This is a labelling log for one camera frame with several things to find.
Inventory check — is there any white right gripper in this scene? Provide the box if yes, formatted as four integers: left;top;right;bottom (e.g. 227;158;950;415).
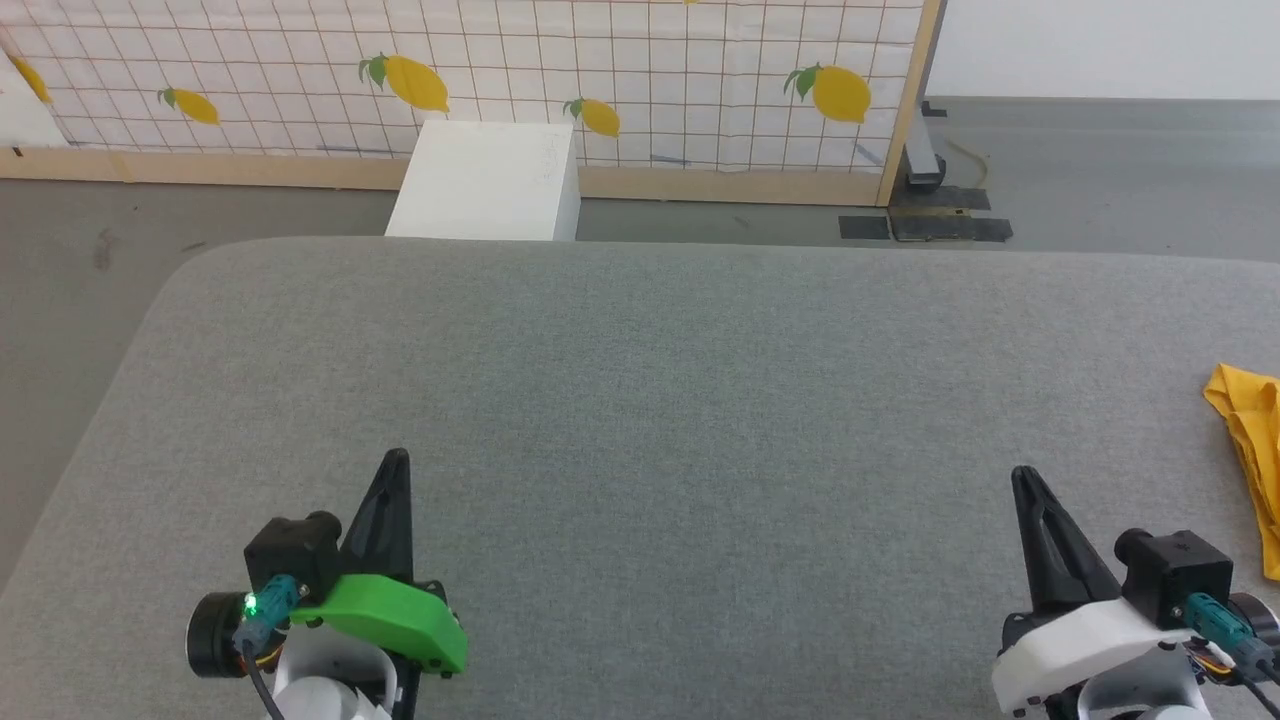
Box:
990;468;1280;716

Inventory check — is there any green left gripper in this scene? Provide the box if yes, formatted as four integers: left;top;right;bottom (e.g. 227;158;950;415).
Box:
185;450;469;679

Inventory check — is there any yellow animal face T-shirt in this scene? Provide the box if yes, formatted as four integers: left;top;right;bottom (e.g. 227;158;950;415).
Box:
1203;364;1280;583

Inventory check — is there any grey fabric sofa seat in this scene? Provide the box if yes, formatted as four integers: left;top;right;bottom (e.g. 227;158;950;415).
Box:
0;236;1280;720

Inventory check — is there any large black floor mat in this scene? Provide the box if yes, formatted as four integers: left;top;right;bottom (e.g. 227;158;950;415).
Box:
888;185;1013;244

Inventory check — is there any white box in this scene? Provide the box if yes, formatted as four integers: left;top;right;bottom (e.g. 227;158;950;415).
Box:
385;120;581;243

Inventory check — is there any grey metal stand leg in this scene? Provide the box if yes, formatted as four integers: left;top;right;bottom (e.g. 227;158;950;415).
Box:
905;75;949;194

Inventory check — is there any white panel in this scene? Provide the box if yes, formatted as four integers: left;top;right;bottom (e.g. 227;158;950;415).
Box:
0;50;69;149

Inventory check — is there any lemon print partition screen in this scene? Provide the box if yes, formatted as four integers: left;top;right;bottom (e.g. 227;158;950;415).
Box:
0;0;946;208

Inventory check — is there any left teal plug black cable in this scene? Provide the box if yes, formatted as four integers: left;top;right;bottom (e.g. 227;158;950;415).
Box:
235;575;301;720

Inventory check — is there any teal plug black cable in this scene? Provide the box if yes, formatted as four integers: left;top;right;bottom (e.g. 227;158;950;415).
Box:
235;575;301;720
1185;595;1280;693

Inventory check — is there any right teal plug black cable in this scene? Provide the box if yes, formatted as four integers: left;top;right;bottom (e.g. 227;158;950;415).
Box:
1185;595;1280;693

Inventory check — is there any yellow floor cable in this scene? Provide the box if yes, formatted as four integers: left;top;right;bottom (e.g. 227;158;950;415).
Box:
950;138;991;188

